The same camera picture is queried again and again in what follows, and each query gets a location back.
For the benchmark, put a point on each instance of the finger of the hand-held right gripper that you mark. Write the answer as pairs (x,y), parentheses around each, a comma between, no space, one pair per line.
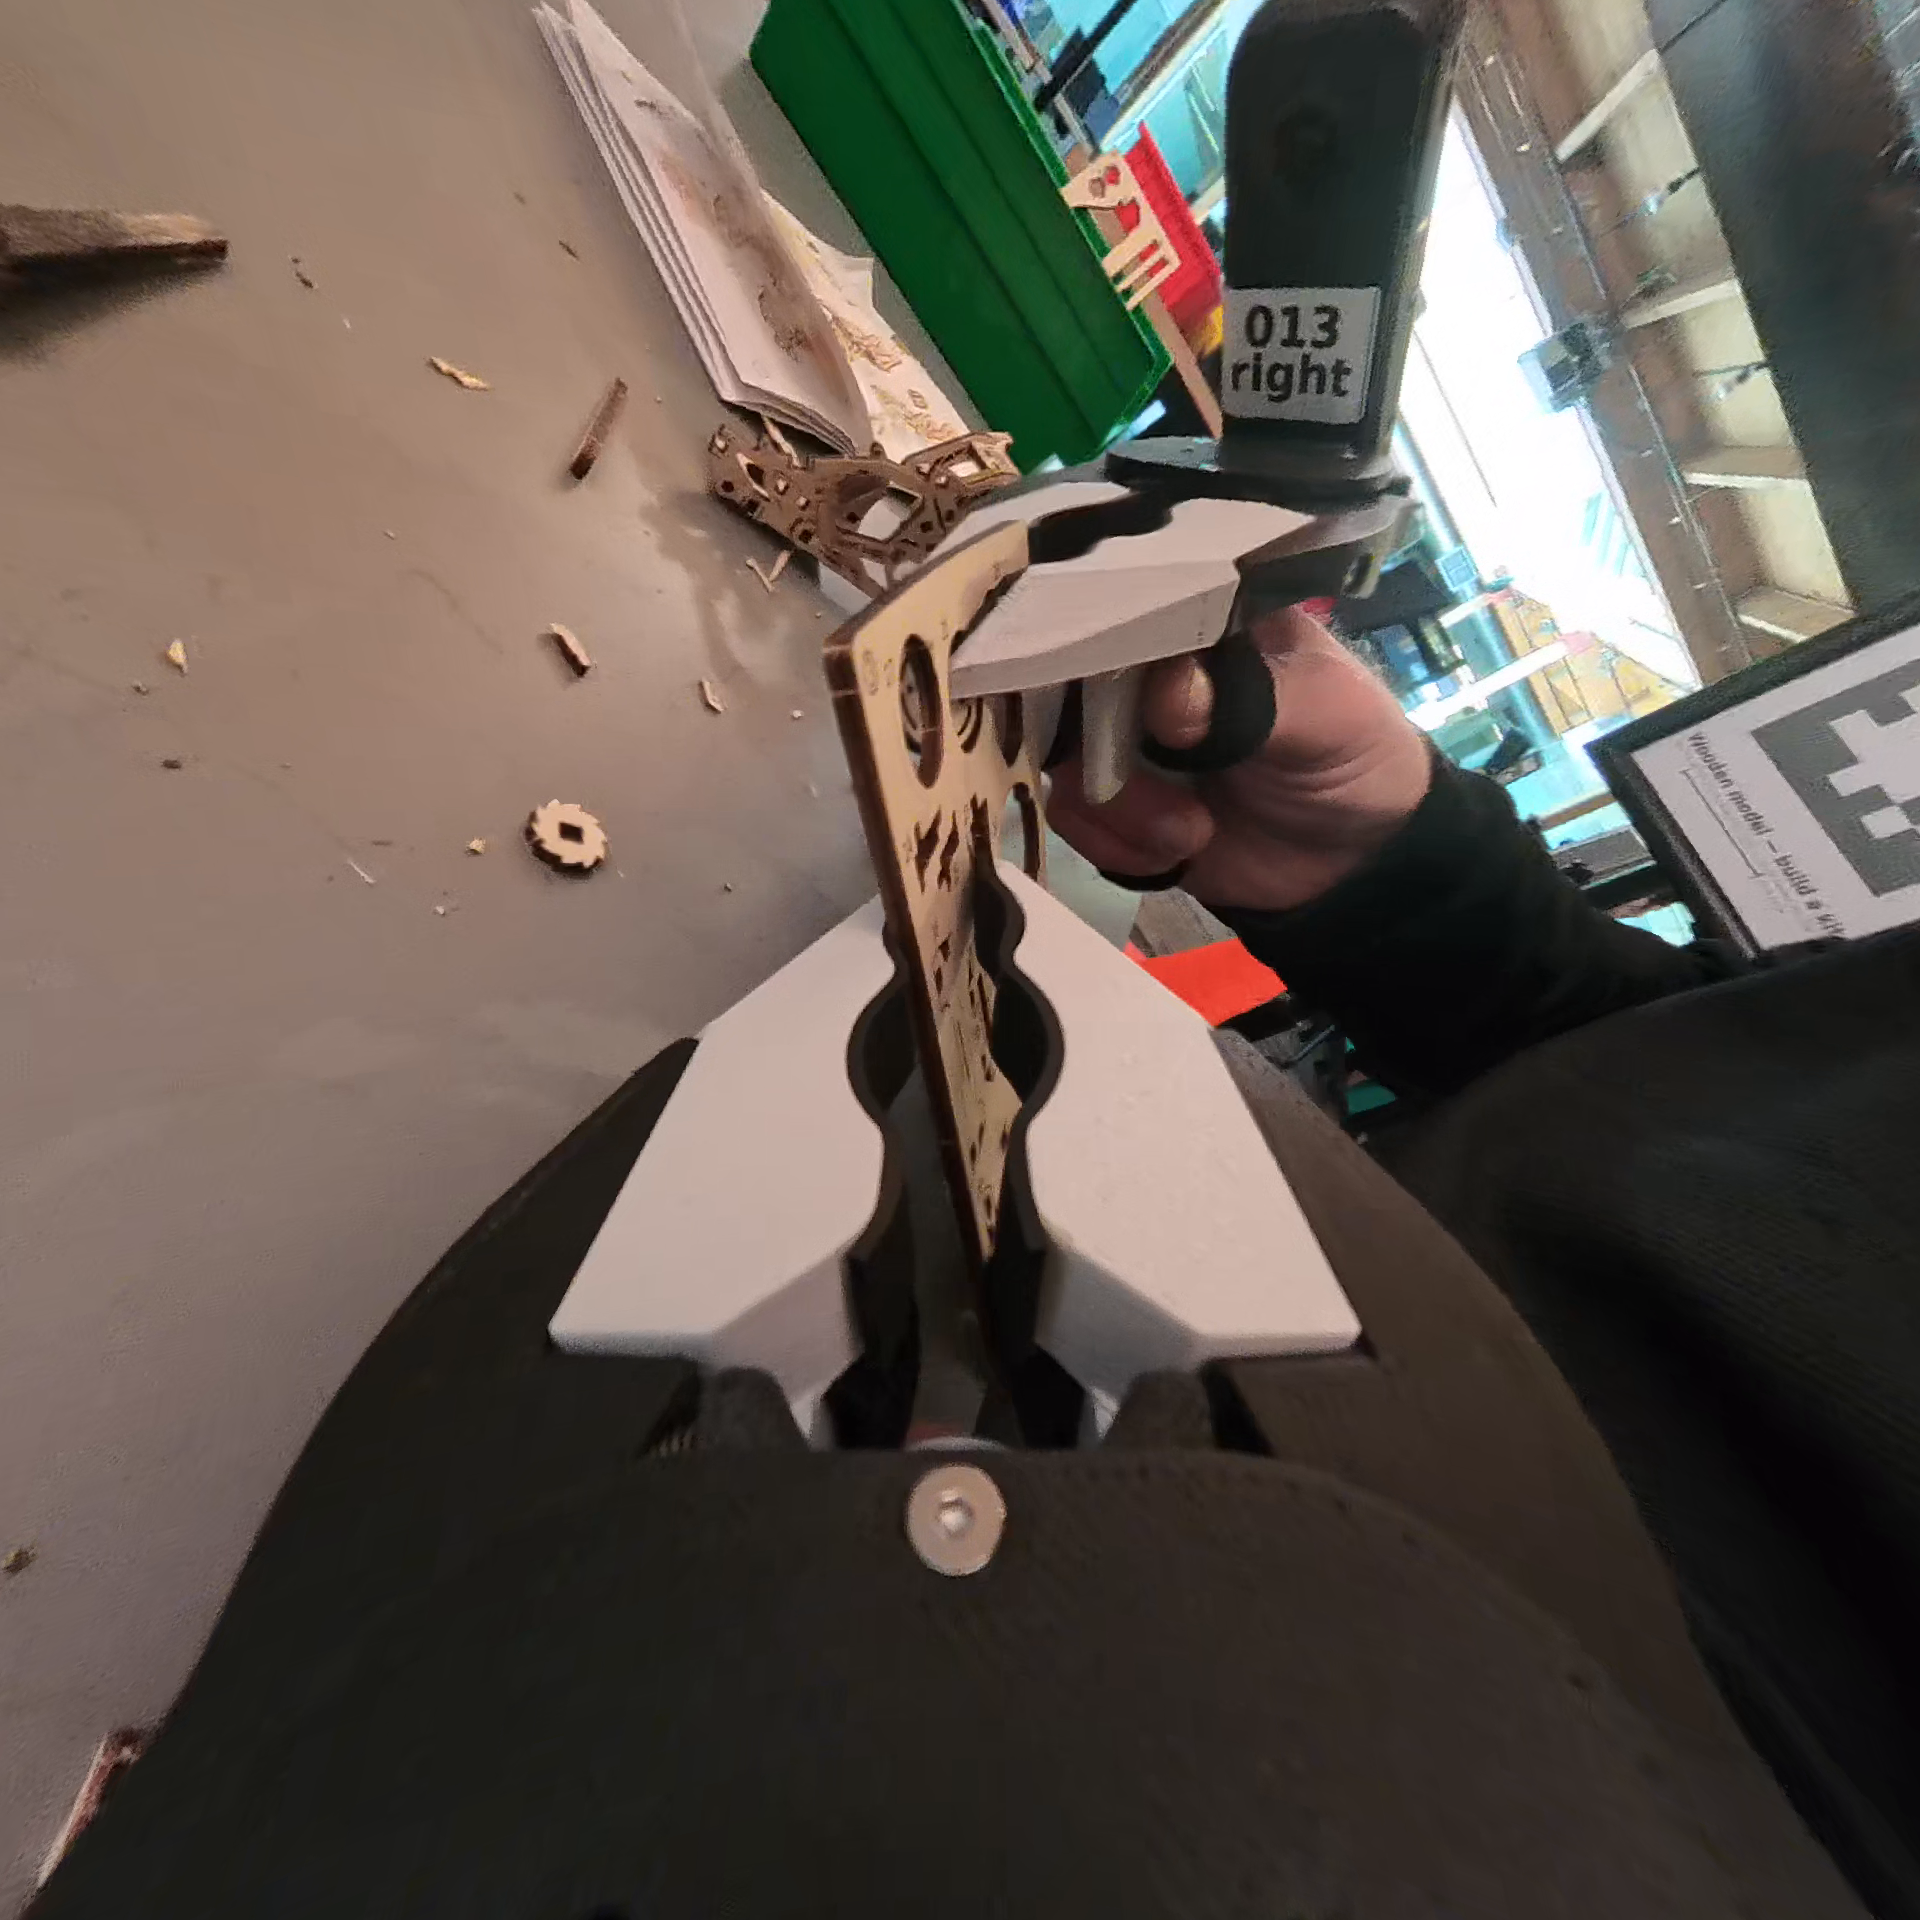
(1231,534)
(1110,622)

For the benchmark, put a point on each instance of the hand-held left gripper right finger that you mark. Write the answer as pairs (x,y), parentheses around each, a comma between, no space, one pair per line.
(1187,1202)

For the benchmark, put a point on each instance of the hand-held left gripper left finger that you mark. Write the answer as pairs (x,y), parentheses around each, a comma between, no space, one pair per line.
(720,1202)

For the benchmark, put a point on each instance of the punched wooden parts sheet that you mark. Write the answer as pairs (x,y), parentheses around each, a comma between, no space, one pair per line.
(938,617)

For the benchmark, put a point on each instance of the small notched wooden washer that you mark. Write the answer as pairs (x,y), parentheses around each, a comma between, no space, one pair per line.
(542,839)

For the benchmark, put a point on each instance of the person's right hand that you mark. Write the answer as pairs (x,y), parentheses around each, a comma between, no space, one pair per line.
(1320,780)

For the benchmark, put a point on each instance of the red plastic crate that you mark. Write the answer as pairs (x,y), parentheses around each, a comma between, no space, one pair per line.
(1178,227)

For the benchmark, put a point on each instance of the orange red object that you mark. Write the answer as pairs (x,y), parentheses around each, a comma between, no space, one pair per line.
(1222,983)

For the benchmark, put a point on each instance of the flat wooden car body panel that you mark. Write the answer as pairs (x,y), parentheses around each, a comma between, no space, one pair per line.
(795,495)

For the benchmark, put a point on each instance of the green plastic bin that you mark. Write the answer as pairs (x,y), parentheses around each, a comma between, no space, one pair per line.
(931,180)

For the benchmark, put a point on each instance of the pale wooden scrap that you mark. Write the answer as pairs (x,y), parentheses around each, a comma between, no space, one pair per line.
(572,651)
(459,373)

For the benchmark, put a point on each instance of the black framed marker sign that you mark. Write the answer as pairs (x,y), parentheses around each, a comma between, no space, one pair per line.
(1726,810)

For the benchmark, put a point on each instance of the open instruction booklet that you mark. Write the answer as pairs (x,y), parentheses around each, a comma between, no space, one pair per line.
(675,180)

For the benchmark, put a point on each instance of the dark wooden rod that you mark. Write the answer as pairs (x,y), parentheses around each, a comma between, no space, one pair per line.
(106,242)

